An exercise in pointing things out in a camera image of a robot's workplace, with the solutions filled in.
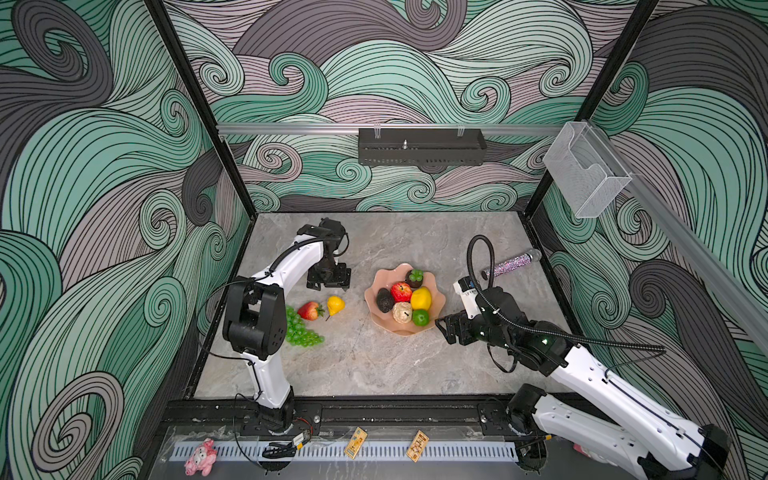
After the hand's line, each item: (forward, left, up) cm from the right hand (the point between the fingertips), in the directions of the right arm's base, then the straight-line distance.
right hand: (449, 318), depth 74 cm
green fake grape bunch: (+1, +42, -13) cm, 44 cm away
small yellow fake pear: (+9, +32, -12) cm, 35 cm away
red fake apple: (+13, +11, -10) cm, 20 cm away
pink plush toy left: (-29, +57, -11) cm, 65 cm away
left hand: (+14, +31, -7) cm, 35 cm away
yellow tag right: (-26, +8, -14) cm, 30 cm away
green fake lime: (+4, +6, -8) cm, 11 cm away
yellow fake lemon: (+10, +5, -9) cm, 15 cm away
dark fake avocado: (+10, +16, -9) cm, 21 cm away
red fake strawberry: (+8, +39, -13) cm, 42 cm away
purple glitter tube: (+29, -36, -13) cm, 48 cm away
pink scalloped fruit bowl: (+16, +7, -7) cm, 19 cm away
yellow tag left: (-25, +23, -14) cm, 37 cm away
